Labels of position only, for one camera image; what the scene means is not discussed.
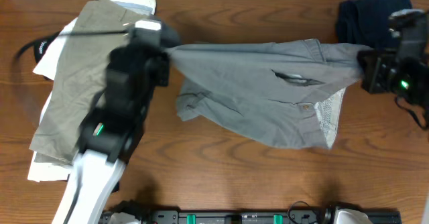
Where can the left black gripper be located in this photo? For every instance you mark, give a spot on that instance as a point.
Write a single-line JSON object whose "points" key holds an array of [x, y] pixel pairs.
{"points": [[162, 70]]}

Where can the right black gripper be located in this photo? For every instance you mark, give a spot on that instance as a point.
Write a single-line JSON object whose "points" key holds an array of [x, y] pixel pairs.
{"points": [[377, 72]]}

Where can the grey shorts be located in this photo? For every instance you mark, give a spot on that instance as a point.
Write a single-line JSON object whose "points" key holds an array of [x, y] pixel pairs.
{"points": [[283, 95]]}

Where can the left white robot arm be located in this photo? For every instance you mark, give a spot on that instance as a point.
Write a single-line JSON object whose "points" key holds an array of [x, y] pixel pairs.
{"points": [[112, 129]]}

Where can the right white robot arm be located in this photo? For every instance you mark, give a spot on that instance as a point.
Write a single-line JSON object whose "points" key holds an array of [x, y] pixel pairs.
{"points": [[407, 78]]}

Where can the dark navy folded garment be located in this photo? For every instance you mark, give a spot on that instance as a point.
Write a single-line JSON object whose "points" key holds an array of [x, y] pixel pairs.
{"points": [[366, 22]]}

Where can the khaki folded shorts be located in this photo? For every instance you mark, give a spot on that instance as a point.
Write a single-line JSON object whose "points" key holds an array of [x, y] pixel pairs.
{"points": [[79, 76]]}

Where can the light blue folded garment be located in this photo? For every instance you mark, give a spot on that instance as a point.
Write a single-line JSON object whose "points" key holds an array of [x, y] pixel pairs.
{"points": [[143, 9]]}

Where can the black garment with logo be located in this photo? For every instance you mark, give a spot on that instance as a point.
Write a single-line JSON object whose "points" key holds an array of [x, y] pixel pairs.
{"points": [[51, 16]]}

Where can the white folded garment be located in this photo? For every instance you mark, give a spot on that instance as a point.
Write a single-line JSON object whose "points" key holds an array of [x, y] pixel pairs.
{"points": [[41, 168]]}

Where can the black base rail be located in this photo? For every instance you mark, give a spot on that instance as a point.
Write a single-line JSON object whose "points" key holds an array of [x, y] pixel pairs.
{"points": [[288, 217]]}

